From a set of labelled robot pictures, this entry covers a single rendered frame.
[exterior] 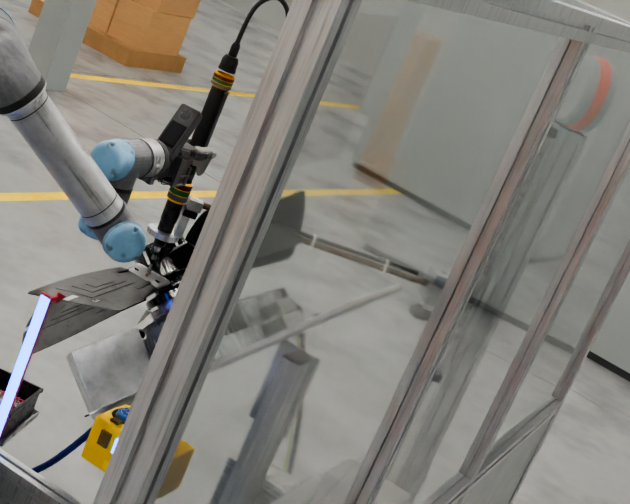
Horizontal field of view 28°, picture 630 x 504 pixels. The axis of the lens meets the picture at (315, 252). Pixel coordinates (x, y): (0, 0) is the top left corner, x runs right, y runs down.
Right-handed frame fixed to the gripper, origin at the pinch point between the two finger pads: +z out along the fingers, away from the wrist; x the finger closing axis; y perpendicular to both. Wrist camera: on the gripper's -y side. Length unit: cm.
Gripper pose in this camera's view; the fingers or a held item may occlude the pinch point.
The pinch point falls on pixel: (205, 144)
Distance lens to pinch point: 261.4
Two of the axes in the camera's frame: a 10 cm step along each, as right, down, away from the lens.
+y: -3.7, 8.9, 2.7
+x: 8.3, 4.5, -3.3
